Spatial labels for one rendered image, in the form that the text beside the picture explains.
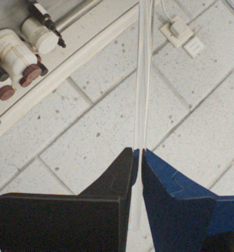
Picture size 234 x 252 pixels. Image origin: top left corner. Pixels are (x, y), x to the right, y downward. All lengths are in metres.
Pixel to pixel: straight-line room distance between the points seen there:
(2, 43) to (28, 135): 0.26
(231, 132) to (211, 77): 0.20
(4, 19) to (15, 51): 0.07
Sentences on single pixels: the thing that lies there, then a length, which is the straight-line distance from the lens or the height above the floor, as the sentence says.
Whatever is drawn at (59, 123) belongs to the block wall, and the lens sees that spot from 0.56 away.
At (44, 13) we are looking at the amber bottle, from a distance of 0.45.
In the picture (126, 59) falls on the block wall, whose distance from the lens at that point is 0.60.
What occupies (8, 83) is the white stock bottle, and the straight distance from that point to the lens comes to 0.46.
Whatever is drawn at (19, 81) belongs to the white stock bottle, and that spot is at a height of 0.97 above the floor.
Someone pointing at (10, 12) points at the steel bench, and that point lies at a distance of 0.45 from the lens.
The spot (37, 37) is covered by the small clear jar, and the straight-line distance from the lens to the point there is 0.47.
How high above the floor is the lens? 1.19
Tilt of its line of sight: 3 degrees up
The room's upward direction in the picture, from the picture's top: 138 degrees clockwise
